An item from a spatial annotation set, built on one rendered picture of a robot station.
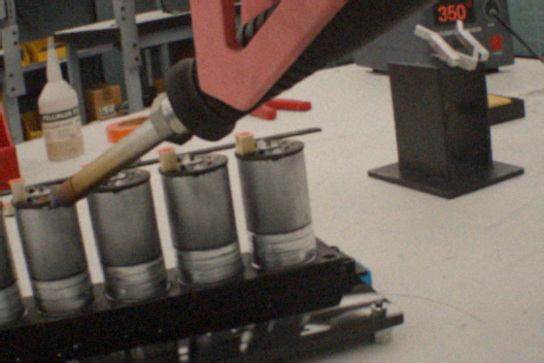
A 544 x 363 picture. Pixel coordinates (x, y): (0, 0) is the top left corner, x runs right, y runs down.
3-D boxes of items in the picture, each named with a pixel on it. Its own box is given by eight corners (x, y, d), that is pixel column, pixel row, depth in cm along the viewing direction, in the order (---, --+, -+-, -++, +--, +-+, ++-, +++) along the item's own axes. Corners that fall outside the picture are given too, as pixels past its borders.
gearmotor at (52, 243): (106, 330, 29) (76, 192, 27) (43, 342, 28) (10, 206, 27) (97, 307, 31) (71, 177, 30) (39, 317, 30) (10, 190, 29)
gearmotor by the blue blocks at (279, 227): (328, 280, 31) (313, 144, 30) (264, 296, 30) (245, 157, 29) (305, 262, 33) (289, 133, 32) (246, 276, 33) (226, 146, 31)
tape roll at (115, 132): (186, 131, 69) (184, 116, 69) (119, 148, 67) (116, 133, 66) (160, 123, 75) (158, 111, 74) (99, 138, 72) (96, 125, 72)
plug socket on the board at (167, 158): (186, 167, 29) (183, 148, 29) (161, 172, 29) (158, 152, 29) (181, 162, 30) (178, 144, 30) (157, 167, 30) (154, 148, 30)
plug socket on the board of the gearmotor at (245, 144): (263, 151, 30) (260, 133, 30) (239, 156, 30) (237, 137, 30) (256, 148, 31) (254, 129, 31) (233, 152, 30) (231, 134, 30)
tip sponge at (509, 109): (527, 116, 59) (525, 96, 59) (477, 130, 57) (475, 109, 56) (464, 106, 66) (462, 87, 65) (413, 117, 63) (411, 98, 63)
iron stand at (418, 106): (424, 253, 45) (482, 121, 38) (344, 147, 50) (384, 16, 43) (499, 223, 48) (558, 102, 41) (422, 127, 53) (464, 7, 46)
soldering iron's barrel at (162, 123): (60, 226, 26) (195, 134, 23) (38, 183, 26) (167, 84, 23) (86, 212, 27) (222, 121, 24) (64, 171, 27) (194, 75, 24)
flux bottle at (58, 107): (50, 163, 65) (32, 43, 62) (45, 156, 68) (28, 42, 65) (88, 154, 66) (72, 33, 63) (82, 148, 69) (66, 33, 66)
